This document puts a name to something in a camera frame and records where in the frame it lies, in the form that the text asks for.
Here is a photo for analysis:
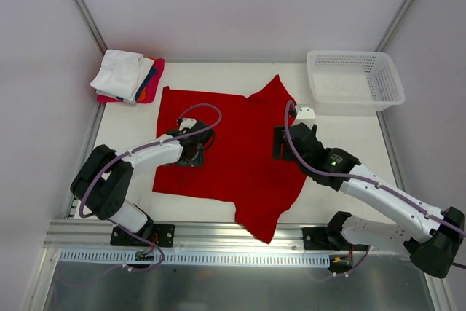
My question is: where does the red t shirt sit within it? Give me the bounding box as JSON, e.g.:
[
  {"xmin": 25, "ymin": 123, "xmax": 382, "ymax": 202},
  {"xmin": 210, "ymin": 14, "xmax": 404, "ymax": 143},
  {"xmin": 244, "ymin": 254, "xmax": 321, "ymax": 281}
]
[{"xmin": 152, "ymin": 76, "xmax": 307, "ymax": 243}]

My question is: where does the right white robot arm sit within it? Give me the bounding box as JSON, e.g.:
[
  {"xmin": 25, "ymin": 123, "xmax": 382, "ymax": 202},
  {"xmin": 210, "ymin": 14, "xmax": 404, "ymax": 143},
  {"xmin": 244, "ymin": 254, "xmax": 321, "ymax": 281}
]
[{"xmin": 272, "ymin": 123, "xmax": 465, "ymax": 278}]

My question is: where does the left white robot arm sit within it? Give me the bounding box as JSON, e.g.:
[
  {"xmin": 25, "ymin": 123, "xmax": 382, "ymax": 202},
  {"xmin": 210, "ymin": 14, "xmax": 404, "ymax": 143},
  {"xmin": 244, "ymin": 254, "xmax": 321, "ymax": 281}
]
[{"xmin": 70, "ymin": 118, "xmax": 215, "ymax": 245}]

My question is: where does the white plastic basket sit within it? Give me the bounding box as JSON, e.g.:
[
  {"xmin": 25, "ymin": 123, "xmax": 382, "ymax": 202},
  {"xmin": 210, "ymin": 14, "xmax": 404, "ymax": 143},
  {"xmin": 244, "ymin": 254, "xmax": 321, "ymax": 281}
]
[{"xmin": 307, "ymin": 50, "xmax": 406, "ymax": 116}]

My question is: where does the blue folded t shirt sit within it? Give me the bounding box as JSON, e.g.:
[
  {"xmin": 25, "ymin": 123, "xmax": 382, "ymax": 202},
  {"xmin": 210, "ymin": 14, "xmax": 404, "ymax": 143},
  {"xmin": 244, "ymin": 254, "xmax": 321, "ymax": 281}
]
[{"xmin": 135, "ymin": 67, "xmax": 157, "ymax": 102}]

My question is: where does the white folded t shirt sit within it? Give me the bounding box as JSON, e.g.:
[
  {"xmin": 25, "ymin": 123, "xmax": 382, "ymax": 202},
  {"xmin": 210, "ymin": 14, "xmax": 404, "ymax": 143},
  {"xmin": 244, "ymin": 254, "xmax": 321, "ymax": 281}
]
[{"xmin": 90, "ymin": 49, "xmax": 154, "ymax": 103}]

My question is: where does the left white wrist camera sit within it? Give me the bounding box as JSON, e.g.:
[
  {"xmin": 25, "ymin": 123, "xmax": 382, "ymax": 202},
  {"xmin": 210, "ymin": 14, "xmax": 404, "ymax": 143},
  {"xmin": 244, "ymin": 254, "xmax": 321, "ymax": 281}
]
[{"xmin": 178, "ymin": 118, "xmax": 197, "ymax": 132}]

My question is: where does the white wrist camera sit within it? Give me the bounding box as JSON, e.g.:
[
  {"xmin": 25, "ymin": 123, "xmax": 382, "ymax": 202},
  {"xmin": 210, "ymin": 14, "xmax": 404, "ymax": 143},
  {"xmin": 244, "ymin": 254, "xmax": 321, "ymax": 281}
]
[
  {"xmin": 178, "ymin": 118, "xmax": 197, "ymax": 132},
  {"xmin": 291, "ymin": 105, "xmax": 315, "ymax": 129}
]

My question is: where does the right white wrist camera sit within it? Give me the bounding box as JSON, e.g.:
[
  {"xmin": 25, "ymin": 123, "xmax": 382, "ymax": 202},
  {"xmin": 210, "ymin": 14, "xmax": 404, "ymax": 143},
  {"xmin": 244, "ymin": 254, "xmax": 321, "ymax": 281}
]
[{"xmin": 291, "ymin": 105, "xmax": 315, "ymax": 129}]

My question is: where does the aluminium mounting rail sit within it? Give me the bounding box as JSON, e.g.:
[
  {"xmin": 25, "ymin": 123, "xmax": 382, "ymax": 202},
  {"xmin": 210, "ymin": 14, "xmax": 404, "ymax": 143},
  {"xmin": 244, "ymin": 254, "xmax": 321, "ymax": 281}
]
[{"xmin": 42, "ymin": 219, "xmax": 436, "ymax": 256}]

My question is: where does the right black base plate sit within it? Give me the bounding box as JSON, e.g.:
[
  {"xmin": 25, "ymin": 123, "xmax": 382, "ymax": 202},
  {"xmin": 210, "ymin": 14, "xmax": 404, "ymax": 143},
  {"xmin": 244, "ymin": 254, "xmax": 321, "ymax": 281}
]
[{"xmin": 301, "ymin": 227, "xmax": 368, "ymax": 251}]

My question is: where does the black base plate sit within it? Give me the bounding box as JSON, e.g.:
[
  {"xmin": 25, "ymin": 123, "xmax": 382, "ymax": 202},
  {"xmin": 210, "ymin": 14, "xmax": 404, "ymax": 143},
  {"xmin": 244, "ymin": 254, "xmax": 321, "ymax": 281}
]
[
  {"xmin": 301, "ymin": 227, "xmax": 368, "ymax": 251},
  {"xmin": 110, "ymin": 223, "xmax": 175, "ymax": 248}
]

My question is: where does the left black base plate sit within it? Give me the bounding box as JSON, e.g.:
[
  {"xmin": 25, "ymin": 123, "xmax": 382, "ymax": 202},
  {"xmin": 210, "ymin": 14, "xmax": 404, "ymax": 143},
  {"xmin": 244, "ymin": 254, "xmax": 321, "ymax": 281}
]
[{"xmin": 110, "ymin": 223, "xmax": 175, "ymax": 248}]

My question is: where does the white slotted cable duct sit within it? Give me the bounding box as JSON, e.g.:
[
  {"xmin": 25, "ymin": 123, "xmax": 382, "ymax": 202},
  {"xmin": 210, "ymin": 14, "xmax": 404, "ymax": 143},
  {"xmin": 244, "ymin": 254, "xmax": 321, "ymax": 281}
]
[{"xmin": 59, "ymin": 249, "xmax": 331, "ymax": 269}]

